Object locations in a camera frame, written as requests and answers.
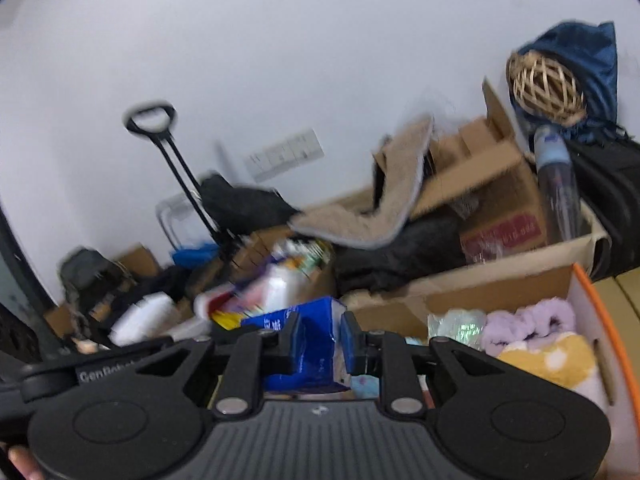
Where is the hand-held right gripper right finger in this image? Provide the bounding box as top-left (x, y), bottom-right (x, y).
top-left (340, 311), bottom-right (506, 418)

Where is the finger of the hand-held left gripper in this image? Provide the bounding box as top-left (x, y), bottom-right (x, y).
top-left (137, 337), bottom-right (190, 362)

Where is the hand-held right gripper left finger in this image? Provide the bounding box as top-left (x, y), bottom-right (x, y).
top-left (135, 311), bottom-right (307, 418)

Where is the blue tissue packet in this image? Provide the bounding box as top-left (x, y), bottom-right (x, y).
top-left (241, 296), bottom-right (353, 395)

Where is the green shiny packet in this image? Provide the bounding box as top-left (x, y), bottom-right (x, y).
top-left (427, 308), bottom-right (488, 351)

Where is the red cardboard box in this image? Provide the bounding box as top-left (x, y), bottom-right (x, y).
top-left (340, 232), bottom-right (640, 480)

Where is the purple fluffy headband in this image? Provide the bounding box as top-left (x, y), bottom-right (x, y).
top-left (481, 298), bottom-right (577, 356)

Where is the yellow white plush toy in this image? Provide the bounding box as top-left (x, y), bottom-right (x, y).
top-left (497, 332), bottom-right (613, 411)

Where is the person's left hand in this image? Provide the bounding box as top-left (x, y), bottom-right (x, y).
top-left (5, 444), bottom-right (43, 480)

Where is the white container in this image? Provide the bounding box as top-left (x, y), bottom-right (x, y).
top-left (107, 292), bottom-right (176, 346)

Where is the white plastic bottle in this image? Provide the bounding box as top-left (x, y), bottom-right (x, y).
top-left (250, 260), bottom-right (311, 311)

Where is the large brown cardboard box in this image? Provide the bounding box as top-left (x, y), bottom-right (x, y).
top-left (112, 242), bottom-right (161, 278)
top-left (42, 305), bottom-right (76, 336)

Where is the yellow packet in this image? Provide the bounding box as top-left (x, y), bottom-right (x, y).
top-left (210, 307), bottom-right (251, 331)

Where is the blue plastic bag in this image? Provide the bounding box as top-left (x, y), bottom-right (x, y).
top-left (171, 242), bottom-right (221, 268)

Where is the black cloth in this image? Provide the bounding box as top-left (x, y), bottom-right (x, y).
top-left (332, 210), bottom-right (476, 296)

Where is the grey backpack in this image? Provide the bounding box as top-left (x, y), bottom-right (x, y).
top-left (59, 247), bottom-right (126, 311)

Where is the dark glass door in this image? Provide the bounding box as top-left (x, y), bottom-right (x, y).
top-left (0, 200), bottom-right (66, 361)

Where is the metal folding stool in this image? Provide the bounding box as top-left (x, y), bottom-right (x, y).
top-left (156, 192), bottom-right (211, 253)

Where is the beige cloth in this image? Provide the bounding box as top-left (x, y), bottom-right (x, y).
top-left (290, 115), bottom-right (435, 250)

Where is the black trolley bag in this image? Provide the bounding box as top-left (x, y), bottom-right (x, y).
top-left (200, 174), bottom-right (301, 236)

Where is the open brown cardboard box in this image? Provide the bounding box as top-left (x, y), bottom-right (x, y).
top-left (372, 77), bottom-right (551, 266)

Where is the blue water bottle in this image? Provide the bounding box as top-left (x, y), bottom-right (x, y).
top-left (532, 125), bottom-right (583, 246)

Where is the black duffel bag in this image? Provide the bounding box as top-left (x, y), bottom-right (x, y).
top-left (565, 132), bottom-right (640, 281)

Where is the woven rattan ball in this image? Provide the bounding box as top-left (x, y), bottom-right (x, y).
top-left (506, 52), bottom-right (587, 123)

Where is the dark blue bag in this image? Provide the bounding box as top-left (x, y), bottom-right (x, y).
top-left (517, 21), bottom-right (621, 141)

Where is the white wall socket strip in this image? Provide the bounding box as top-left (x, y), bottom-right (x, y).
top-left (244, 129), bottom-right (325, 182)

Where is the black trolley handle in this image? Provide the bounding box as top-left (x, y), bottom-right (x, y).
top-left (122, 102), bottom-right (226, 251)

